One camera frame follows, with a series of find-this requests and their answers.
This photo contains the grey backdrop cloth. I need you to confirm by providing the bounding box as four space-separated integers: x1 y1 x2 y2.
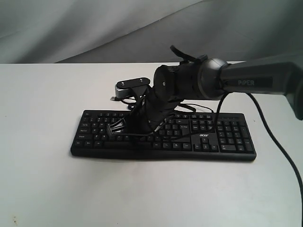
0 0 303 63

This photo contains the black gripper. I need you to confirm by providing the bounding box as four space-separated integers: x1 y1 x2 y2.
107 87 180 136

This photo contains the black acer keyboard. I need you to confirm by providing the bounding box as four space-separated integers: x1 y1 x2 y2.
71 110 257 161

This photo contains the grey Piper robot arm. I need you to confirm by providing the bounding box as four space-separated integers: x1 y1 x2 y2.
107 46 303 136

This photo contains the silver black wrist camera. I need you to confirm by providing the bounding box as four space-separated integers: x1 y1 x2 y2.
115 78 150 99

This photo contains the thin black camera cable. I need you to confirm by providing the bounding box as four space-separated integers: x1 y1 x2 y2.
118 94 216 142

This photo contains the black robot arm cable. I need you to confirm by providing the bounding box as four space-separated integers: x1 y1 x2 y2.
214 91 303 209

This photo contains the black usb cable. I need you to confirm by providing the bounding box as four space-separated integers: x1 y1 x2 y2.
110 96 215 114

